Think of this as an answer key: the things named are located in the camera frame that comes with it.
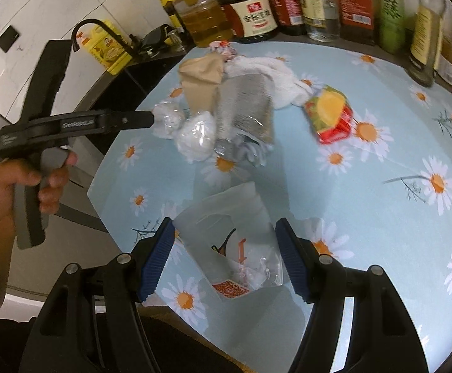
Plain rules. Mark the green label bottle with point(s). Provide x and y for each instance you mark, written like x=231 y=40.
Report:
x=392 y=11

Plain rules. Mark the clear bottle yellow label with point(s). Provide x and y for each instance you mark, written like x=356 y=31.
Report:
x=426 y=39

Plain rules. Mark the black wall socket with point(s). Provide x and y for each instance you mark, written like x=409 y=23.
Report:
x=7 y=38

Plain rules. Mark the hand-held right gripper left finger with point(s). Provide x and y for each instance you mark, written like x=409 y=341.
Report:
x=156 y=258

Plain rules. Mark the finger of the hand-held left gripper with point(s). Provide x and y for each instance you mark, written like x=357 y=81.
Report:
x=132 y=119

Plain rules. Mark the red label sauce bottle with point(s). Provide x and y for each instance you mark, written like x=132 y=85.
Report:
x=286 y=0

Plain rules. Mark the clear plastic bag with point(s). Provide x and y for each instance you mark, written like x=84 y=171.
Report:
x=226 y=221

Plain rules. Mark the dark bottle red label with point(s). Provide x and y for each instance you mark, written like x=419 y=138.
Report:
x=356 y=4

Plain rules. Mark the red yellow snack packet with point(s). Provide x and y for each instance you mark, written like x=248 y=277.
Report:
x=328 y=113

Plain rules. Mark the black sink faucet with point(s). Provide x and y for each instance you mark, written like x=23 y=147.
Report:
x=105 y=29

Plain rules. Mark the dark soy sauce jug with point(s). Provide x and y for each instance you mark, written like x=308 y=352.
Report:
x=249 y=15

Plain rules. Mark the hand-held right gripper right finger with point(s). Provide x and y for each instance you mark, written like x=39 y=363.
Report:
x=291 y=260

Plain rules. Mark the black sink basin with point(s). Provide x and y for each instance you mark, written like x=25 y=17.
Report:
x=142 y=75

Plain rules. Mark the white knit cloth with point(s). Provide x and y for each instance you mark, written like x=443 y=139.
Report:
x=276 y=77

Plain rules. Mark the blue daisy print tablecloth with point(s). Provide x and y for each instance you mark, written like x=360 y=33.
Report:
x=365 y=202

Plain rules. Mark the black yellow kitchen tool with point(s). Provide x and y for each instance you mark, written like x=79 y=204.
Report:
x=156 y=39

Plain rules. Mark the brown paper bag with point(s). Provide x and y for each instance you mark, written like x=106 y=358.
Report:
x=200 y=85

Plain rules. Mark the silver foil packet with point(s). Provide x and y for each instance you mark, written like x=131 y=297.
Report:
x=245 y=108

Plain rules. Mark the person's left hand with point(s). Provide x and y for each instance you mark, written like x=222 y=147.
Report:
x=57 y=180

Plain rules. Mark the clear cooking oil jug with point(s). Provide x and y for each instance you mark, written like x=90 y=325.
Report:
x=204 y=19

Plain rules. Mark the yellow plastic jug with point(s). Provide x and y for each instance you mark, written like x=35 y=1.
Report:
x=107 y=52

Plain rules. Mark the clear bottle yellow cap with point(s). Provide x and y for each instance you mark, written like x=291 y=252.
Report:
x=321 y=7

